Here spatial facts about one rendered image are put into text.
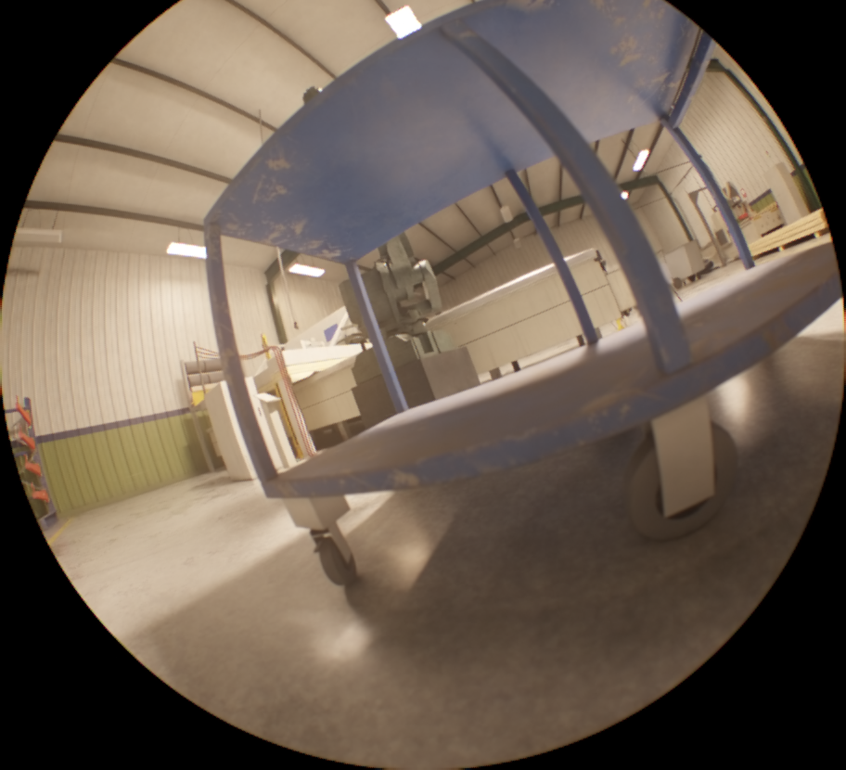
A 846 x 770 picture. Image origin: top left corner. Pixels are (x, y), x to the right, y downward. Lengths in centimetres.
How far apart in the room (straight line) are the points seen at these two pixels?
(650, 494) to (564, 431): 19
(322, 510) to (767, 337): 82
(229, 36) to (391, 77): 509
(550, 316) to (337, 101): 207
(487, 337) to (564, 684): 229
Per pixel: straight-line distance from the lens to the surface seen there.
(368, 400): 188
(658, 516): 51
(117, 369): 711
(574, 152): 41
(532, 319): 237
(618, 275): 250
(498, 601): 56
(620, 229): 37
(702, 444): 47
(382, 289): 184
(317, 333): 679
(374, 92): 73
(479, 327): 242
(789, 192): 909
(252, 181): 83
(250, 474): 319
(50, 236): 697
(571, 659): 46
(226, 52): 577
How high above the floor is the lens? 40
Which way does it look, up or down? 6 degrees up
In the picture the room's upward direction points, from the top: 21 degrees counter-clockwise
